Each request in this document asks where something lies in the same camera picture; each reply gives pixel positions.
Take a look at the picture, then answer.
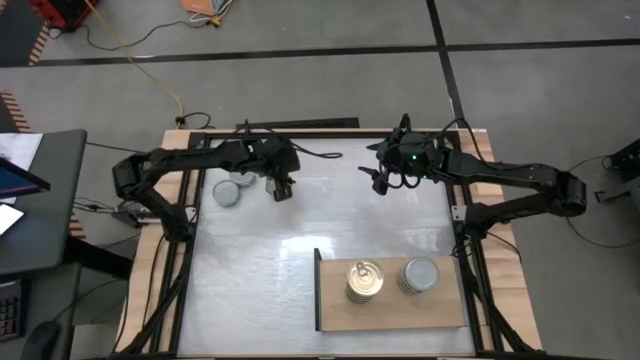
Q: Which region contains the red equipment box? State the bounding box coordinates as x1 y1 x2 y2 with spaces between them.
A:
28 0 101 32

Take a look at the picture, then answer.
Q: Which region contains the black usb hub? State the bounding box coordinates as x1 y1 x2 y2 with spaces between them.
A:
110 203 165 229

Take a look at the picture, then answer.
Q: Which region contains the black computer mouse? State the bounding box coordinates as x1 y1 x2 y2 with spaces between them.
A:
20 319 61 360

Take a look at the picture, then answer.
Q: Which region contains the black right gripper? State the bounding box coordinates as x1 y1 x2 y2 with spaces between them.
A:
357 132 445 197

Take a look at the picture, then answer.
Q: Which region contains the black floor cable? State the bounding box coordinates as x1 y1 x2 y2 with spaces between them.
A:
79 17 221 54

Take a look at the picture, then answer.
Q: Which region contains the orange cardboard box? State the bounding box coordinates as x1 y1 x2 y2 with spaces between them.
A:
180 0 226 17

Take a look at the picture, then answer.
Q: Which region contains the black keyboard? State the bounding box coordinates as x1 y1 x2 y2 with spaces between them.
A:
0 278 26 342

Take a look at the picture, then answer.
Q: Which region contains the light wooden shelf board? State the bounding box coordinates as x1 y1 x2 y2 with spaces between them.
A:
318 254 467 332

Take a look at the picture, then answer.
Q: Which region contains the grey desk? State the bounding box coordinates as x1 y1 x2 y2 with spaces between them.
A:
0 128 89 279

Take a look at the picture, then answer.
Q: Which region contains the yellow hanging cable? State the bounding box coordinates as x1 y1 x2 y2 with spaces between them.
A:
82 0 185 119

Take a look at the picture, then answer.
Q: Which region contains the black shelf side panel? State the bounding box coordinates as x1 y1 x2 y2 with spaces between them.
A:
313 248 322 332

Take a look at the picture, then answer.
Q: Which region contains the black metal table frame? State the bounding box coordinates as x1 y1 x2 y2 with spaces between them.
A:
107 113 546 360

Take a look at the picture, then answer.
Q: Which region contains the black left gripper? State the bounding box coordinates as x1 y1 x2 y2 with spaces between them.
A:
258 137 302 203

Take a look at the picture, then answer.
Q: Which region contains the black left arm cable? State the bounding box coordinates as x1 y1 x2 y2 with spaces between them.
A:
234 119 344 160

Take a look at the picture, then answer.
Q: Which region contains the black plug with cable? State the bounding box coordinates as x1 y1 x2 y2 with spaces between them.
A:
174 112 214 130

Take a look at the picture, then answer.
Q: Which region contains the black device stand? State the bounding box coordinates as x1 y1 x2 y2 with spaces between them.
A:
593 138 640 205

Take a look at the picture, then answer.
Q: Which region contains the white paper sheet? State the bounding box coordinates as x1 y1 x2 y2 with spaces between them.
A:
0 132 44 171

